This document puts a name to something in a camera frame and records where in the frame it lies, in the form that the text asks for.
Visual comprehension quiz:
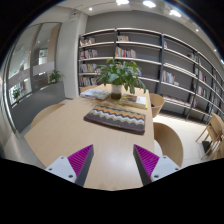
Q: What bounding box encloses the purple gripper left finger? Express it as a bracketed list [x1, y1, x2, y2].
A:
[46, 145, 94, 187]

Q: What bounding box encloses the zigzag patterned folded towel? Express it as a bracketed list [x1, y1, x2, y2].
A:
[84, 105, 146, 135]

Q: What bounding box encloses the wooden chair near right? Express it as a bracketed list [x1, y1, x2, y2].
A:
[153, 122, 183, 167]

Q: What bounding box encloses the potted plant behind glass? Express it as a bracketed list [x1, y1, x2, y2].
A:
[13, 88, 21, 100]

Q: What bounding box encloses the large grey bookshelf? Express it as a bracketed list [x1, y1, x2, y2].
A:
[78, 28, 224, 122]

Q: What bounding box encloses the green potted plant in vase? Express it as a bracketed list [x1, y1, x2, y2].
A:
[96, 58, 146, 100]

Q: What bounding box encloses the small potted plant on ledge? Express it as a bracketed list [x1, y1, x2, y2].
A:
[49, 70, 63, 83]

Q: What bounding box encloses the yellow book on table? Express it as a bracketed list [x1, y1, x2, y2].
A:
[118, 94, 148, 109]

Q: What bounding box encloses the wooden chair far right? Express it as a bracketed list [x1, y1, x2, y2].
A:
[149, 93, 165, 118]

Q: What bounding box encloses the stack of magazines on table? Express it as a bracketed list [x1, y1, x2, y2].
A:
[80, 88, 110, 100]

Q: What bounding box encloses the wooden chair by bookshelf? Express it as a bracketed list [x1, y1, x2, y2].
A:
[204, 113, 224, 154]

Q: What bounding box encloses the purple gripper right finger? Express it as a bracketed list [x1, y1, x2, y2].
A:
[133, 145, 180, 185]

